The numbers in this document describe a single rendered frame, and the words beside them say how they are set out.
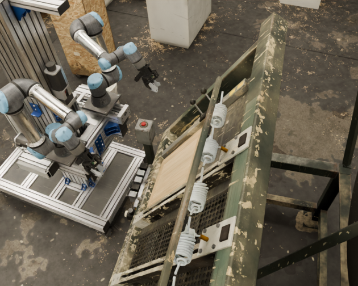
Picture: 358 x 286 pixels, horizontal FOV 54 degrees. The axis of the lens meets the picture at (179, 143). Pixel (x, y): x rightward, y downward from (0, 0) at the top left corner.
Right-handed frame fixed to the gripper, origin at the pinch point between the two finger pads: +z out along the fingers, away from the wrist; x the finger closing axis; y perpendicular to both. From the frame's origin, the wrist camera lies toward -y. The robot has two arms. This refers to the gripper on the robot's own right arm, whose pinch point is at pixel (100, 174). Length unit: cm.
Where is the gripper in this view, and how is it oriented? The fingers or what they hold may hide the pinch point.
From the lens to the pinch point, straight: 202.9
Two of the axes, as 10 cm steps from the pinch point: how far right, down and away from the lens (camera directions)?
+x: 3.8, -7.4, 5.5
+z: 4.8, 6.7, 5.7
